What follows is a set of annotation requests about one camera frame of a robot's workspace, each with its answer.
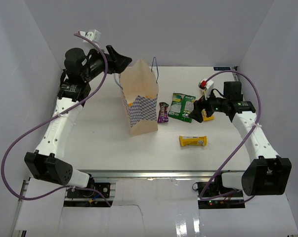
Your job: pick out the yellow m&m packet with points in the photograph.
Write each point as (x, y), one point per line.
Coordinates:
(207, 115)

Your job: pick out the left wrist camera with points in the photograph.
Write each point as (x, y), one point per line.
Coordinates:
(92, 35)

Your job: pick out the yellow snack bar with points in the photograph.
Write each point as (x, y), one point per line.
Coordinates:
(193, 141)

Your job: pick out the purple m&m packet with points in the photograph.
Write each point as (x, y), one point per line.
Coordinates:
(163, 113)

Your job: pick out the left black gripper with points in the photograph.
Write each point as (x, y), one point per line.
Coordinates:
(116, 63)

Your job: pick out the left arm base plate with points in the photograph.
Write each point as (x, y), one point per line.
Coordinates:
(103, 188)

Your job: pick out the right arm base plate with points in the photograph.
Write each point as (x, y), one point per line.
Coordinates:
(231, 201)

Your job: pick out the paper bag blue checkered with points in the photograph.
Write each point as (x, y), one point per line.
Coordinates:
(139, 85)

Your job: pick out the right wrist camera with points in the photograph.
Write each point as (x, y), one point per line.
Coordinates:
(205, 86)

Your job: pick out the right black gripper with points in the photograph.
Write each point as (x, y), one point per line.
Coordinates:
(198, 105)

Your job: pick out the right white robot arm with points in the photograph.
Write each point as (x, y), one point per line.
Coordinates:
(268, 173)

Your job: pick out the aluminium front rail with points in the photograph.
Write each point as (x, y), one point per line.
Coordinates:
(150, 174)

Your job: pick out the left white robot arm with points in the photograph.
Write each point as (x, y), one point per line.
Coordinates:
(46, 162)

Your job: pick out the green snack bag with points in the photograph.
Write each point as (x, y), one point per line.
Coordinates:
(181, 106)

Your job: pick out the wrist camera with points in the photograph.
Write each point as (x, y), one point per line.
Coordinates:
(92, 35)
(205, 86)

